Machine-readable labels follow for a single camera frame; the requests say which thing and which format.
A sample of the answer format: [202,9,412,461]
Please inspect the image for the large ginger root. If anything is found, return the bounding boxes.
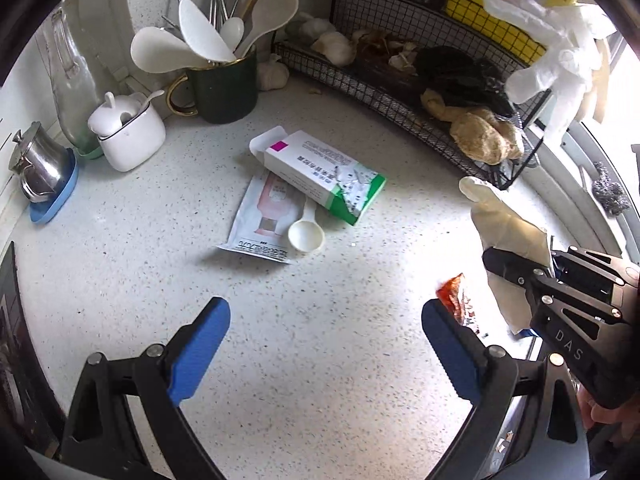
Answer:
[450,106,526,165]

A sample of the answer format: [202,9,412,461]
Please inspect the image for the beige rubber glove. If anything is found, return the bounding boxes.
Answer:
[575,40,613,123]
[459,176,556,333]

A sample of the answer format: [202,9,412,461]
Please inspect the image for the white condiment spoon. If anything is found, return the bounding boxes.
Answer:
[120,90,166,126]

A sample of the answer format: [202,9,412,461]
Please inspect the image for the small ginger root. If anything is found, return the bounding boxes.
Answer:
[421,88,458,122]

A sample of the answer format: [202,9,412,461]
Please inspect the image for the white plastic scoop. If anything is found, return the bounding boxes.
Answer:
[287,200,326,252]

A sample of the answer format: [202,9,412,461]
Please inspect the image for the green coaster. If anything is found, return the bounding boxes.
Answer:
[72,142,106,161]

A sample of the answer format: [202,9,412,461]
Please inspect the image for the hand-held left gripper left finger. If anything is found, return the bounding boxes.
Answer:
[60,296,232,480]

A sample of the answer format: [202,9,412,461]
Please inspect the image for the garlic bulb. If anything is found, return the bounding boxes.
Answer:
[310,31,356,66]
[257,55,290,92]
[287,12,336,41]

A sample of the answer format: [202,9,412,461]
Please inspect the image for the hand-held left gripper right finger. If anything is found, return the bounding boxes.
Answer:
[421,299,591,480]

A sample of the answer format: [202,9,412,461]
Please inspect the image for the small white spoon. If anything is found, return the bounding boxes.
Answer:
[220,17,246,52]

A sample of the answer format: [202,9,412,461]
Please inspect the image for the black wire rack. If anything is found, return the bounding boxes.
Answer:
[272,0,556,191]

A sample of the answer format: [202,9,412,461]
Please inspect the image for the white disposable glove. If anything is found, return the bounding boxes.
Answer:
[482,0,621,146]

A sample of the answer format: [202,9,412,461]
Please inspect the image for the white ceramic condiment jar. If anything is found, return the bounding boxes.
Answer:
[87,91,167,172]

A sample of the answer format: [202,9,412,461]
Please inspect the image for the black plastic bag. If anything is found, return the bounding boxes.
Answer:
[415,46,516,116]

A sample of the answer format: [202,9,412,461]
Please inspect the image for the red snack wrapper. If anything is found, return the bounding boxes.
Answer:
[436,273,481,333]

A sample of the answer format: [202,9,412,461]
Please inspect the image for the pink and white sachet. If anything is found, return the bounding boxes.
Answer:
[217,170,308,264]

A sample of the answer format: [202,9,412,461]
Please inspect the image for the blue coaster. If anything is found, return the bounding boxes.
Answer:
[29,150,80,224]

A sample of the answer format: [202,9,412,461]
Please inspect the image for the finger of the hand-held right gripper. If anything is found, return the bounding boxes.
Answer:
[482,247,626,322]
[551,245,640,307]

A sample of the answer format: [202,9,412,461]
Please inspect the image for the dark green mug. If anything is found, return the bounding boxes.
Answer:
[167,45,258,125]

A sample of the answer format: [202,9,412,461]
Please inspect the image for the white rice paddle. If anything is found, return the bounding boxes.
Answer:
[131,26,202,74]
[179,0,236,63]

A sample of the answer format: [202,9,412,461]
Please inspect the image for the person's right hand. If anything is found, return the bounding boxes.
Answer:
[575,389,640,445]

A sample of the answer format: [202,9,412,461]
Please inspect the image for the steel wool scrubber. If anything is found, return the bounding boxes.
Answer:
[592,161,632,217]

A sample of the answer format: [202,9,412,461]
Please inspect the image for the loose garlic skins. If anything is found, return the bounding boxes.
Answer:
[350,27,418,73]

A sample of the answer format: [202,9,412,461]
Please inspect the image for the clear glass bottle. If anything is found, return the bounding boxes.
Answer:
[42,7,103,148]

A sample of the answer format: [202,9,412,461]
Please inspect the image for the stainless steel oil pot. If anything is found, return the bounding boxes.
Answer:
[9,121,71,203]

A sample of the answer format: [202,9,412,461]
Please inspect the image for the white and green carton box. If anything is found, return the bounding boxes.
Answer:
[249,127,387,226]

